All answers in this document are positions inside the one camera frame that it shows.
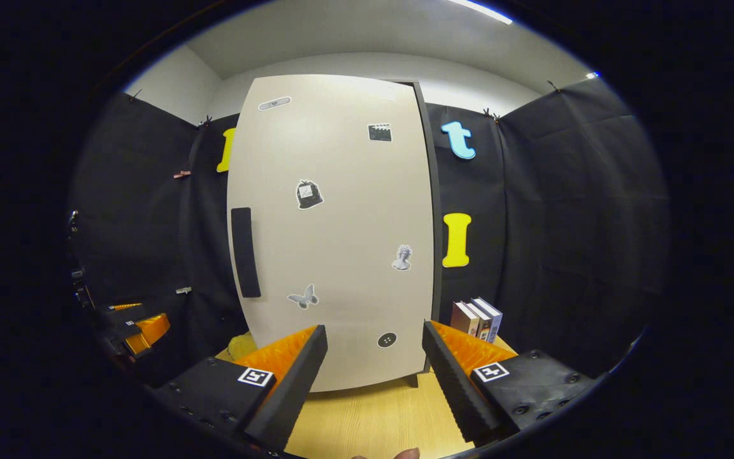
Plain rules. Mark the beige cabinet door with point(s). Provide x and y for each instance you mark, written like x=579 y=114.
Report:
x=341 y=255

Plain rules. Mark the black backdrop cloth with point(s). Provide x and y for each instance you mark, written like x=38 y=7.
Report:
x=564 y=223

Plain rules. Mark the long ceiling light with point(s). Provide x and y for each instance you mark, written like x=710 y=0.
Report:
x=478 y=11

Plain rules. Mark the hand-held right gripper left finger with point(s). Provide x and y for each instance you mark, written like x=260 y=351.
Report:
x=287 y=395

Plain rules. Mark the brown book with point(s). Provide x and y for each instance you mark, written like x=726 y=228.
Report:
x=462 y=319

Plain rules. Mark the white spine book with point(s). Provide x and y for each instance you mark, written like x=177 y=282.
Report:
x=478 y=322

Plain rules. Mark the yellow lemon plush toy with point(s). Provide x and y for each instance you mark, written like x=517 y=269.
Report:
x=241 y=347

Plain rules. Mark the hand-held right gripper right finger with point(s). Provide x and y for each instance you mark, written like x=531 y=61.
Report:
x=456 y=389

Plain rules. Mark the orange cloth clip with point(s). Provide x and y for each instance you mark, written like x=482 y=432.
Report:
x=182 y=173

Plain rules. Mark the grey cabinet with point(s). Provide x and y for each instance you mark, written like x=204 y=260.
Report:
x=436 y=223

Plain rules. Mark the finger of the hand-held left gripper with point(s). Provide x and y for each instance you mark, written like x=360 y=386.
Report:
x=150 y=328
x=126 y=306

